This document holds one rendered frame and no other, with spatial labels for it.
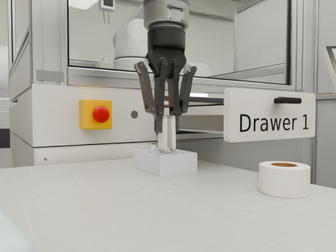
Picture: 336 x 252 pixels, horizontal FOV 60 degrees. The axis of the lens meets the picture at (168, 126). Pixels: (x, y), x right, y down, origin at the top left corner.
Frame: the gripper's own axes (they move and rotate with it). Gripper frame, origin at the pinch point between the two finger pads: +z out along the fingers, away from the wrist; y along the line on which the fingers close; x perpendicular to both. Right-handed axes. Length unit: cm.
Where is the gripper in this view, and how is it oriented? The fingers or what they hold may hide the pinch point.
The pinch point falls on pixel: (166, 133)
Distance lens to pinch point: 58.0
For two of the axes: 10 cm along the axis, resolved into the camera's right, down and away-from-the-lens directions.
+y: 9.0, -0.2, 4.4
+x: -4.4, -0.3, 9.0
